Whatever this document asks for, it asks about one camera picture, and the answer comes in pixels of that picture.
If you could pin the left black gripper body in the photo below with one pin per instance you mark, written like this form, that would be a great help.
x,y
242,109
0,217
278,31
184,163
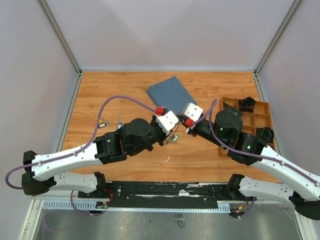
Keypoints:
x,y
156,135

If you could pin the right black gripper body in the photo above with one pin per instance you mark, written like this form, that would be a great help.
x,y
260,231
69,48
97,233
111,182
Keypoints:
x,y
202,129

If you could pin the green key tag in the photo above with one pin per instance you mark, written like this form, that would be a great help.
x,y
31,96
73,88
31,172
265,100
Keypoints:
x,y
176,137

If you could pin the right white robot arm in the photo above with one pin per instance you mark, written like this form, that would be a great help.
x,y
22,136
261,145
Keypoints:
x,y
297,187

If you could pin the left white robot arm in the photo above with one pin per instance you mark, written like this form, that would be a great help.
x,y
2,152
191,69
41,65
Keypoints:
x,y
54,171

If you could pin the folded blue cloth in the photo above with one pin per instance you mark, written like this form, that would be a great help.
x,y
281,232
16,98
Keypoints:
x,y
170,94

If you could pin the wooden compartment tray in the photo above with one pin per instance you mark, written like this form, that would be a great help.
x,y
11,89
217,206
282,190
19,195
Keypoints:
x,y
259,118

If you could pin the dark green rolled tie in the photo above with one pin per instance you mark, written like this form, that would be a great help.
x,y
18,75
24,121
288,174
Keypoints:
x,y
265,134

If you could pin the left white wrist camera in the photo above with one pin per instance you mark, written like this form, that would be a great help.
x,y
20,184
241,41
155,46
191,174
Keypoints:
x,y
167,122

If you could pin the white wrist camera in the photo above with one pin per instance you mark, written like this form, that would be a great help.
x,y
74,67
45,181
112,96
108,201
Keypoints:
x,y
167,122
192,111

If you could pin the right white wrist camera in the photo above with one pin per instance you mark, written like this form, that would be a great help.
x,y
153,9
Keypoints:
x,y
192,111

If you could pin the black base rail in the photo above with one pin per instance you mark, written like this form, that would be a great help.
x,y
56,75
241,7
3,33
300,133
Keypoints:
x,y
165,195

